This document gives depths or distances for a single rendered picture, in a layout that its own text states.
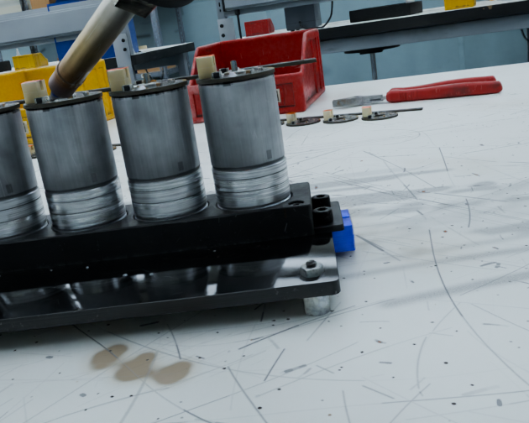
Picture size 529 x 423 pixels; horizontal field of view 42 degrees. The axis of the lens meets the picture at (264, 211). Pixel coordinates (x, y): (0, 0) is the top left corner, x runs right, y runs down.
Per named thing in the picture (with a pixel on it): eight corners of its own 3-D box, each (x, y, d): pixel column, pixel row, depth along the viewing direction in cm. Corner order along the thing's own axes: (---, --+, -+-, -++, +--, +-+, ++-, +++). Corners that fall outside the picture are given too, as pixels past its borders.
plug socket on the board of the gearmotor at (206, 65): (222, 76, 21) (219, 54, 21) (196, 80, 21) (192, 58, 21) (225, 74, 22) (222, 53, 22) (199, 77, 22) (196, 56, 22)
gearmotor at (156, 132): (206, 242, 22) (179, 80, 20) (132, 251, 22) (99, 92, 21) (216, 219, 24) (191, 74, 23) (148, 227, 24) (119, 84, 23)
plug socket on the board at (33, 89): (48, 101, 22) (44, 80, 21) (22, 105, 22) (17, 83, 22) (56, 98, 22) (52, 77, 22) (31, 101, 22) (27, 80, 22)
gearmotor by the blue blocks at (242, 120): (294, 231, 22) (271, 68, 20) (217, 241, 22) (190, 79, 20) (294, 210, 24) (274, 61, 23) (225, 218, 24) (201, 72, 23)
